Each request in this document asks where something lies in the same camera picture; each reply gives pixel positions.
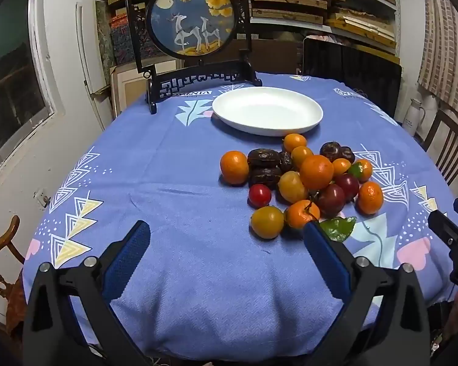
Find yellow-orange tangerine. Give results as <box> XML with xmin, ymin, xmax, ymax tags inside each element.
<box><xmin>290</xmin><ymin>146</ymin><xmax>314</xmax><ymax>170</ymax></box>

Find beige brick-patterned curtain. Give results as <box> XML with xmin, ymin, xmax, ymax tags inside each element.
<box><xmin>417</xmin><ymin>0</ymin><xmax>458</xmax><ymax>120</ymax></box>

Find bright red plum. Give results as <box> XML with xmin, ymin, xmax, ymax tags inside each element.
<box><xmin>248</xmin><ymin>184</ymin><xmax>272</xmax><ymax>207</ymax></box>

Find dark red plum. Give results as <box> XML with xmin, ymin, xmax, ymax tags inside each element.
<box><xmin>316</xmin><ymin>184</ymin><xmax>346</xmax><ymax>218</ymax></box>
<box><xmin>334</xmin><ymin>173</ymin><xmax>360</xmax><ymax>203</ymax></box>

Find large tangerine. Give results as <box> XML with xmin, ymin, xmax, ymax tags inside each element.
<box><xmin>299</xmin><ymin>154</ymin><xmax>334</xmax><ymax>191</ymax></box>
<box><xmin>219</xmin><ymin>150</ymin><xmax>250</xmax><ymax>185</ymax></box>

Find round deer picture table screen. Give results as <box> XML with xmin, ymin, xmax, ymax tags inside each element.
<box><xmin>123</xmin><ymin>0</ymin><xmax>264</xmax><ymax>116</ymax></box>

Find white framed window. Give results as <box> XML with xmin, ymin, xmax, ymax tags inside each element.
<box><xmin>0</xmin><ymin>0</ymin><xmax>65</xmax><ymax>168</ymax></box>

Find brown cardboard box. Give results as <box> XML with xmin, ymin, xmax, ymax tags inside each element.
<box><xmin>229</xmin><ymin>38</ymin><xmax>304</xmax><ymax>75</ymax></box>

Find white oval plate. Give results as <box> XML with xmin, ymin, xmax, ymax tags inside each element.
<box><xmin>212</xmin><ymin>86</ymin><xmax>324</xmax><ymax>137</ymax></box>

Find yellow plum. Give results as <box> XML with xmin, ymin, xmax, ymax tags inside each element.
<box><xmin>251</xmin><ymin>206</ymin><xmax>285</xmax><ymax>239</ymax></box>
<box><xmin>278</xmin><ymin>171</ymin><xmax>310</xmax><ymax>204</ymax></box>

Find green marbled board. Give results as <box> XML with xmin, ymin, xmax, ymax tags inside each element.
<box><xmin>95</xmin><ymin>0</ymin><xmax>117</xmax><ymax>79</ymax></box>

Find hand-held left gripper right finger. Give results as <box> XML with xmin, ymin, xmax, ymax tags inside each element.
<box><xmin>303</xmin><ymin>221</ymin><xmax>432</xmax><ymax>366</ymax></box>

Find white leaning boards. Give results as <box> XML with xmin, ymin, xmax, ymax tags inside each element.
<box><xmin>75</xmin><ymin>0</ymin><xmax>113</xmax><ymax>98</ymax></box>

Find pale framed board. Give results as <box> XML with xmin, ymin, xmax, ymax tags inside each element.
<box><xmin>110</xmin><ymin>59</ymin><xmax>181</xmax><ymax>117</ymax></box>

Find dark brown wrinkled fruit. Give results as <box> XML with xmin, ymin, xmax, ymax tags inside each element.
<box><xmin>247</xmin><ymin>149</ymin><xmax>280</xmax><ymax>168</ymax></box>
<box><xmin>249</xmin><ymin>167</ymin><xmax>283</xmax><ymax>190</ymax></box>

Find white shelf rack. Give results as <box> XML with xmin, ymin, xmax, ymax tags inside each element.
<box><xmin>248</xmin><ymin>0</ymin><xmax>402</xmax><ymax>56</ymax></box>

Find small dark brown fruit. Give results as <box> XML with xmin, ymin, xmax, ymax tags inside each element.
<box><xmin>278</xmin><ymin>151</ymin><xmax>294</xmax><ymax>173</ymax></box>

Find slatted wooden chair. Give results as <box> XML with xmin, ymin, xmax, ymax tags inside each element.
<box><xmin>423</xmin><ymin>109</ymin><xmax>458</xmax><ymax>199</ymax></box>

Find blue patterned tablecloth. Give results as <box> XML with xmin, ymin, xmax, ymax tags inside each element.
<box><xmin>22</xmin><ymin>72</ymin><xmax>458</xmax><ymax>363</ymax></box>

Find wall socket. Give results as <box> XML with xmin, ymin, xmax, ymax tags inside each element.
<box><xmin>34</xmin><ymin>188</ymin><xmax>51</xmax><ymax>208</ymax></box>

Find carved wooden chair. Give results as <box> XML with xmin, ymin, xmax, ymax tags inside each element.
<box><xmin>0</xmin><ymin>215</ymin><xmax>27</xmax><ymax>336</ymax></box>

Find tangerine with green leaf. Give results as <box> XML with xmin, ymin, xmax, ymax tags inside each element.
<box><xmin>285</xmin><ymin>199</ymin><xmax>357</xmax><ymax>242</ymax></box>

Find half green tangerine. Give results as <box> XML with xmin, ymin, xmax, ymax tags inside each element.
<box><xmin>347</xmin><ymin>159</ymin><xmax>373</xmax><ymax>182</ymax></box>

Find white thermos jug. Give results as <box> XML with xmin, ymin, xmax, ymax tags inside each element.
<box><xmin>401</xmin><ymin>98</ymin><xmax>427</xmax><ymax>137</ymax></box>

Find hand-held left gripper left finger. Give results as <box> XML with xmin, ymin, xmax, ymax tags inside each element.
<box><xmin>22</xmin><ymin>220</ymin><xmax>153</xmax><ymax>366</ymax></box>

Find black flat panel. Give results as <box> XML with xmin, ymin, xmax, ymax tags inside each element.
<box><xmin>301</xmin><ymin>37</ymin><xmax>403</xmax><ymax>120</ymax></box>

